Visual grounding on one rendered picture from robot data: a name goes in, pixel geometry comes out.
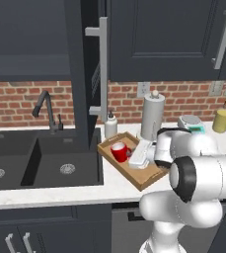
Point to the grey teal kitchen scale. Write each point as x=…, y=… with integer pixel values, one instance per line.
x=190, y=122

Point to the red mug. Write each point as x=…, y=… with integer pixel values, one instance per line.
x=118, y=153

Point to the black tap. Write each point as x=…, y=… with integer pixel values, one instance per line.
x=50, y=112

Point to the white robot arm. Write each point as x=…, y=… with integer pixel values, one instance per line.
x=203, y=174

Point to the black double sink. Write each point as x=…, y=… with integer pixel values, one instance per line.
x=65, y=154

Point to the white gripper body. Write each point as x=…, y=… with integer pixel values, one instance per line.
x=140, y=154

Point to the paper towel roll holder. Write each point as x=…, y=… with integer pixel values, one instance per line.
x=152, y=115

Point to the dark wall cabinet door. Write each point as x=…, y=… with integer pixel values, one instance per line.
x=164, y=36

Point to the dark open wall cabinet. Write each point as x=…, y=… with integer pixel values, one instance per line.
x=25, y=39

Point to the grey dishwasher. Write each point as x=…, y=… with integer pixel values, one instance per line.
x=126, y=235

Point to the white soap dispenser bottle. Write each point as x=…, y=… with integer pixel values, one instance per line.
x=111, y=126

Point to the wooden tray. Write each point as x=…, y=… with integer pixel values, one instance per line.
x=112, y=141

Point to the dark open cabinet door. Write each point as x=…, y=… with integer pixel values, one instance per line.
x=78, y=82

